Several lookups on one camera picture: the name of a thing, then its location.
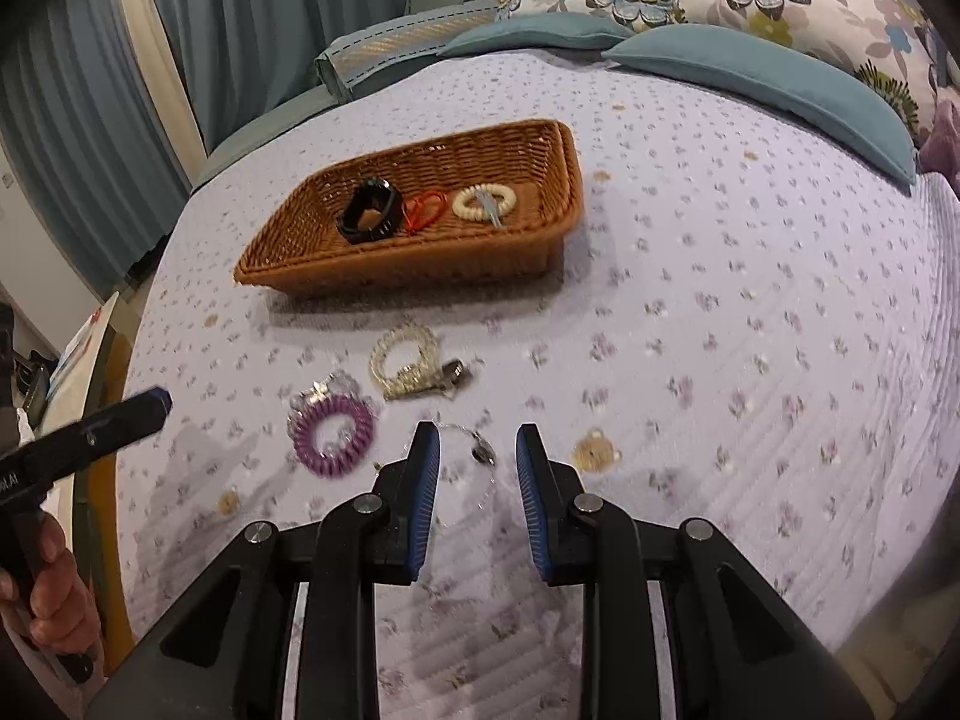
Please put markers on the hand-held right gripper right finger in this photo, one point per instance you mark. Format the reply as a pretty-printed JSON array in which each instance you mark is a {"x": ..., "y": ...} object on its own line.
[{"x": 530, "y": 502}]

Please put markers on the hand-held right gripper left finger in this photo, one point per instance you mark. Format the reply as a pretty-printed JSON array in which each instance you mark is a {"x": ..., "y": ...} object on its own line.
[{"x": 424, "y": 495}]

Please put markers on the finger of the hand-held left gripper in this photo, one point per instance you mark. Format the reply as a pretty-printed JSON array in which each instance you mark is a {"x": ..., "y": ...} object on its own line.
[{"x": 112, "y": 424}]

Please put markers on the dark metal clip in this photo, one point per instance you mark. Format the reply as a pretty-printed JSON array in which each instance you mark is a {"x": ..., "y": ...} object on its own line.
[{"x": 454, "y": 373}]

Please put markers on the brown wicker basket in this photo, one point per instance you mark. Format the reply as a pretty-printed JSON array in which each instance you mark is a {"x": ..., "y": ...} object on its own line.
[{"x": 480, "y": 157}]

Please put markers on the person's left hand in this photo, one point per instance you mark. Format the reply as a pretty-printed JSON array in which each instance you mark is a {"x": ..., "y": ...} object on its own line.
[{"x": 60, "y": 600}]

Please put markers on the blue curtain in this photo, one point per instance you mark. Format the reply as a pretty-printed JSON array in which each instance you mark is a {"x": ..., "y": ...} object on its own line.
[
  {"x": 75, "y": 127},
  {"x": 225, "y": 30}
]

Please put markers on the green sofa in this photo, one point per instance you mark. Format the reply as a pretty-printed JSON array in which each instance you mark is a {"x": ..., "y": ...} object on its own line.
[{"x": 262, "y": 127}]

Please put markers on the cream curtain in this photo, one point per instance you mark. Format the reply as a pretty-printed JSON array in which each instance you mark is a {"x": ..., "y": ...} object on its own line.
[{"x": 157, "y": 37}]

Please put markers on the striped teal bolster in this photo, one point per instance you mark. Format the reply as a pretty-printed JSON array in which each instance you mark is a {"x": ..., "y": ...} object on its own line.
[{"x": 405, "y": 41}]

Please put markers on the small teal pillow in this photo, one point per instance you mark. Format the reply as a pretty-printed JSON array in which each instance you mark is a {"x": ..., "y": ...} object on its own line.
[{"x": 540, "y": 34}]

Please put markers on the large teal pillow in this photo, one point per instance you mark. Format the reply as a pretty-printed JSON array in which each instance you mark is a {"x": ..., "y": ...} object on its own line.
[{"x": 787, "y": 90}]

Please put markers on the purple cloth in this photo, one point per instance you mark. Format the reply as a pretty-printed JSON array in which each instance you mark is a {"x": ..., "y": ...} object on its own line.
[{"x": 941, "y": 146}]

